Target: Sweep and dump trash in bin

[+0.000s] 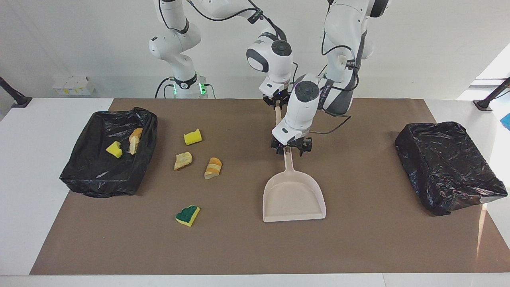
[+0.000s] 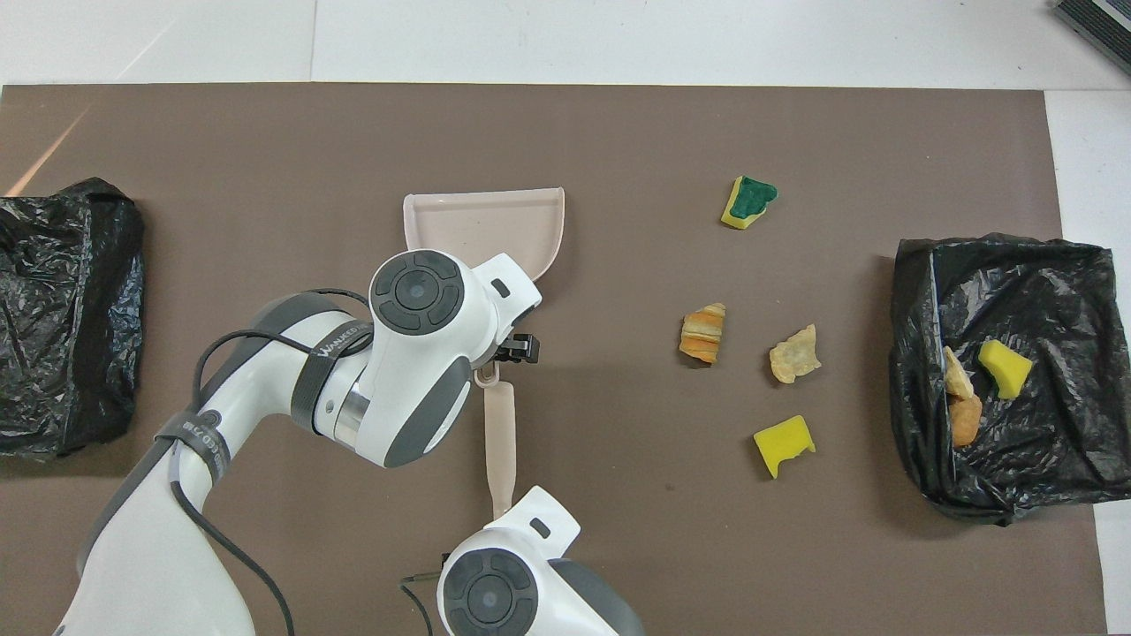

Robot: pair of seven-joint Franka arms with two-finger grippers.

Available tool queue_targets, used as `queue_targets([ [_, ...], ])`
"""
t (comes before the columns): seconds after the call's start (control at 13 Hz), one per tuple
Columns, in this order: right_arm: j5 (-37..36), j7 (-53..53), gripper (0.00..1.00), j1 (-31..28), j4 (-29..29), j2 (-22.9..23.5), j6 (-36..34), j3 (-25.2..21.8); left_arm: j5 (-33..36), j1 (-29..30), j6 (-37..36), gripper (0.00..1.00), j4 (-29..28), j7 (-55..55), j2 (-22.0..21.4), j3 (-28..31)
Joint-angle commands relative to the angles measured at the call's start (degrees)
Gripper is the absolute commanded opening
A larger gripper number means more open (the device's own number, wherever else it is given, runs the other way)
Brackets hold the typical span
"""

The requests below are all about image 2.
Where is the brown table mat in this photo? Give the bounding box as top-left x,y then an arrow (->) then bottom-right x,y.
0,84 -> 1105,636

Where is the beige plastic dustpan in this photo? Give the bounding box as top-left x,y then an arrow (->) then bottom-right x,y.
403,186 -> 566,387

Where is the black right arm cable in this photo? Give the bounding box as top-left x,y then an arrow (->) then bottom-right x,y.
399,572 -> 443,636

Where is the yellow sponge piece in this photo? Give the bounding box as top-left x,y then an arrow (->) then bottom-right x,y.
977,339 -> 1034,400
753,414 -> 816,480

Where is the grey ribbed device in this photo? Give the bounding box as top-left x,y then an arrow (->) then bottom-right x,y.
1051,0 -> 1131,76

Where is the green and yellow sponge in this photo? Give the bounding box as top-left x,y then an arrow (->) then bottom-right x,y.
721,175 -> 779,231

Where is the black bag wrapped bin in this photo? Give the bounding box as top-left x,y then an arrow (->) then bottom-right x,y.
0,177 -> 147,462

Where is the open black bag bin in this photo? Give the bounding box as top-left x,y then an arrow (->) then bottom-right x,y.
888,232 -> 1131,527

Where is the pale torn bread chunk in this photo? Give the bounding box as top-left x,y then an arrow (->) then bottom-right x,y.
768,323 -> 822,385

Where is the striped orange bread piece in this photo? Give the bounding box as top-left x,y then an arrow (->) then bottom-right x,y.
942,345 -> 975,400
679,302 -> 727,366

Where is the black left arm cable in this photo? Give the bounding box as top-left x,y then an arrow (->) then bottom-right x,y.
168,287 -> 372,636

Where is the brown bread roll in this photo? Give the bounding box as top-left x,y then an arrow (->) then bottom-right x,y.
949,394 -> 984,448

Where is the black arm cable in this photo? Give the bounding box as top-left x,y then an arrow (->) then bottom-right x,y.
168,287 -> 372,636
399,572 -> 443,636

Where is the beige hand brush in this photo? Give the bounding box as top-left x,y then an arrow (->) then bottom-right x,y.
482,382 -> 518,520

